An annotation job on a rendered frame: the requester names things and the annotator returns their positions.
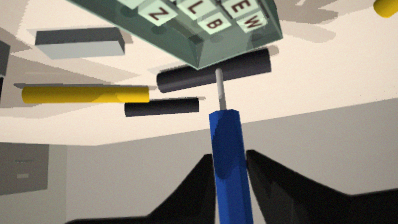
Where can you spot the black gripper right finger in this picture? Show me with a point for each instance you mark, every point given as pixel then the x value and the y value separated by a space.
pixel 285 196

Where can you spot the blue stylus with silver tip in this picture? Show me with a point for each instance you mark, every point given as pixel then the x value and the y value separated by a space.
pixel 234 200

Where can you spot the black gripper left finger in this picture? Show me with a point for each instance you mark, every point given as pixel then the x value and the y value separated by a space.
pixel 192 202

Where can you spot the black cylinder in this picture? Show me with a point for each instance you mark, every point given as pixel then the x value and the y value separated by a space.
pixel 161 107
pixel 247 64

